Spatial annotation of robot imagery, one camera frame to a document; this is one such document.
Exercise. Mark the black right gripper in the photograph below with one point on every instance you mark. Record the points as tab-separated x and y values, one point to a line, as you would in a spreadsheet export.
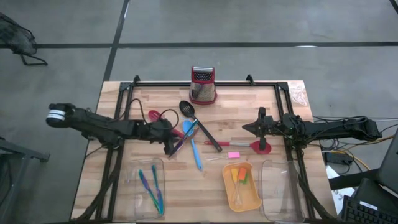
270	127

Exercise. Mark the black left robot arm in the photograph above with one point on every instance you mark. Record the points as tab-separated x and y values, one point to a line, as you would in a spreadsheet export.
93	124

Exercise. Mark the green small spatula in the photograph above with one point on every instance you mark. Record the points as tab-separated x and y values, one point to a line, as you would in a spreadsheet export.
245	181

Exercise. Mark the black monitor stand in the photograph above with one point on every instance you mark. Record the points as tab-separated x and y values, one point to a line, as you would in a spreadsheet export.
351	180

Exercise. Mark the red and steel box grater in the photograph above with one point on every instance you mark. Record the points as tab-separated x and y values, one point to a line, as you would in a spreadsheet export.
202	88

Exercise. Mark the black power brick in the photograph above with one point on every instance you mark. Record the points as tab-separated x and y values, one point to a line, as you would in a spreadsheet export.
339	158

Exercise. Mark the red slotted spatula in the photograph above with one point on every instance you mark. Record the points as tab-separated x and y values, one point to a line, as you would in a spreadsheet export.
217	143

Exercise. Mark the dark computer monitor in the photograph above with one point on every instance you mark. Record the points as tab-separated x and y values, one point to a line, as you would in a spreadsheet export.
390	168

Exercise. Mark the white paper sheet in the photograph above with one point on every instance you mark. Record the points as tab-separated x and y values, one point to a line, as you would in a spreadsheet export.
340	199

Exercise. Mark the orange small spatula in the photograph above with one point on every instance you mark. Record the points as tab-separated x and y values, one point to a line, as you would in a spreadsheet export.
242	174

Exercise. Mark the colourful utensils bundle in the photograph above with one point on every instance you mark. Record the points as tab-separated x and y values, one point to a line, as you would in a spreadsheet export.
146	186

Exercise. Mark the black computer keyboard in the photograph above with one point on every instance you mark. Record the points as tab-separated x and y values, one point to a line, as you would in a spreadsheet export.
363	214

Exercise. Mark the clear crumpled plastic bag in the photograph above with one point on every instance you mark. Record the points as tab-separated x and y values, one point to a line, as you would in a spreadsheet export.
298	93

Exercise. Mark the red silicone slotted spoon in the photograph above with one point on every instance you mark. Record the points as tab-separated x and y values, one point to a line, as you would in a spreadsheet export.
151	115

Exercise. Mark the black mesh basket stand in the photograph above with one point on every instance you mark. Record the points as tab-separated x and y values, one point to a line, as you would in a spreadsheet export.
15	37

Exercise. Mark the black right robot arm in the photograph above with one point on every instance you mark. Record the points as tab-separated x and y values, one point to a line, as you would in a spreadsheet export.
335	127

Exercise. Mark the clear plastic bin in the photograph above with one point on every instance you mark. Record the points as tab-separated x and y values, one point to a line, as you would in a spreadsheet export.
133	193
280	193

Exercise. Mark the orange plastic bin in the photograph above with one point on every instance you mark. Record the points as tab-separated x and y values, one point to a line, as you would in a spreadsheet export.
245	199

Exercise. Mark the black slotted spoon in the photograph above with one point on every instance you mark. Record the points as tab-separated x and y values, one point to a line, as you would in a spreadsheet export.
205	132

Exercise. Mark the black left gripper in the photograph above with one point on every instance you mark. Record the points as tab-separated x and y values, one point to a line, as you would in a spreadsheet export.
158	130

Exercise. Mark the iridescent rainbow cutlery piece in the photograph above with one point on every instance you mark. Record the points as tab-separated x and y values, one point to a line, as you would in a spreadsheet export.
183	141
156	183

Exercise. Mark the blue silicone spoon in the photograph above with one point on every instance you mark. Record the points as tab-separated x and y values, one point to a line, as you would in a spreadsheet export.
187	127

